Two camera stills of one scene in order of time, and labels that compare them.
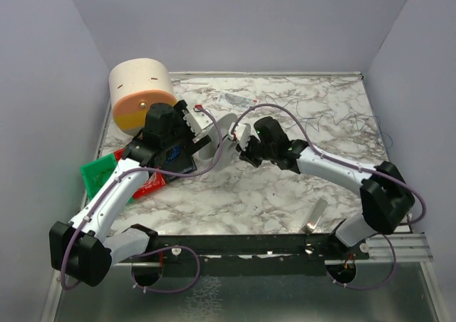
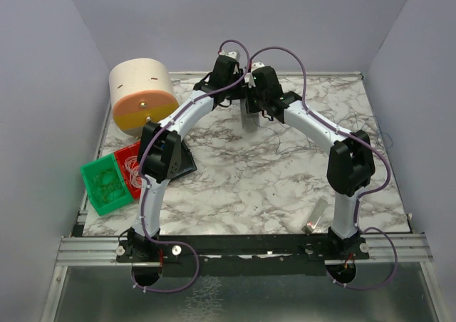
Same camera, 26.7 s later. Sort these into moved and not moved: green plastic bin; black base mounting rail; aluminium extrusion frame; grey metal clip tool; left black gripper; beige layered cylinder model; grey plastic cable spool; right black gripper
Moved: left black gripper; grey plastic cable spool; right black gripper
Not moved: green plastic bin; grey metal clip tool; black base mounting rail; aluminium extrusion frame; beige layered cylinder model
